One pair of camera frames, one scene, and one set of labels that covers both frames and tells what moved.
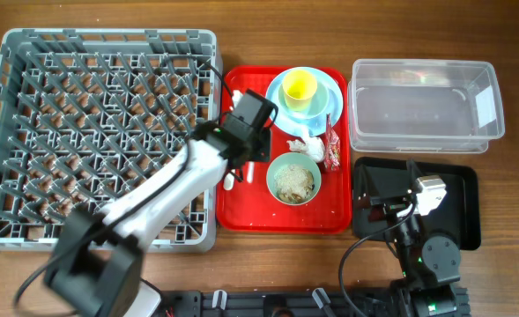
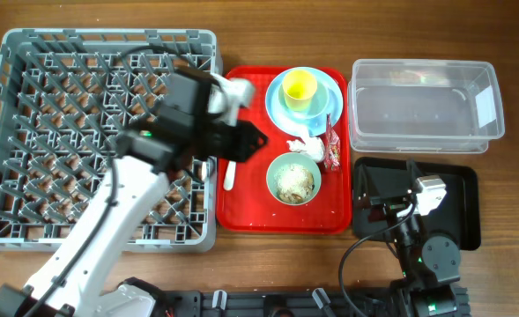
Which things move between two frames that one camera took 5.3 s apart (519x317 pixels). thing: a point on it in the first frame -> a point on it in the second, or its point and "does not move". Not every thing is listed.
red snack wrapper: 332,146 does not move
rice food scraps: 293,184 does not move
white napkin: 313,146 does not move
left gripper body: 262,144 -> 203,133
